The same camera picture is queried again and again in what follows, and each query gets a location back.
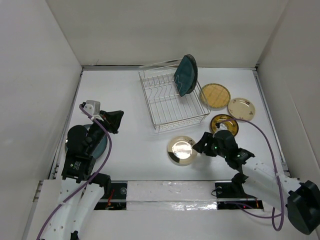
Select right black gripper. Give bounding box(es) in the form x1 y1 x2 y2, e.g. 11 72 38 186
191 131 228 159

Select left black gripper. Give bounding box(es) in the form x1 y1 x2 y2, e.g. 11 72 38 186
86 109 124 154

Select shiny gold cream plate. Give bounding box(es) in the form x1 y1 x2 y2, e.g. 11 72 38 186
167 135 198 166

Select teal round plate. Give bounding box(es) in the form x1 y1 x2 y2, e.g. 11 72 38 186
64 124 108 160

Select dark gold ornate plate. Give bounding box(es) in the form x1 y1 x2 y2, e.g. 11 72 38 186
210 114 239 136

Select yellow woven pattern plate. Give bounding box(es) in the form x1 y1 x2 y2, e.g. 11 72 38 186
199 83 231 109

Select cream floral small plate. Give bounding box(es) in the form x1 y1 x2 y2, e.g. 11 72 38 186
227 97 256 121

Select teal square plate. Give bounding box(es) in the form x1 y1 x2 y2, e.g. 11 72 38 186
173 54 198 97

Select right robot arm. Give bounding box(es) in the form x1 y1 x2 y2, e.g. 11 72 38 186
192 130 320 235

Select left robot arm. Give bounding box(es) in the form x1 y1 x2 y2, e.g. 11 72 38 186
37 106 124 240

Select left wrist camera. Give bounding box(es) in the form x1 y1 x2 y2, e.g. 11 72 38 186
81 100 101 116

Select wire dish rack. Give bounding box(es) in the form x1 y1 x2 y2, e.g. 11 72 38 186
138 59 211 132

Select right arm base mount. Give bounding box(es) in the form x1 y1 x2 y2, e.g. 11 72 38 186
211 182 264 210

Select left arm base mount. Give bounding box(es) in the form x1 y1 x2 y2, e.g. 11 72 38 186
94 181 128 211

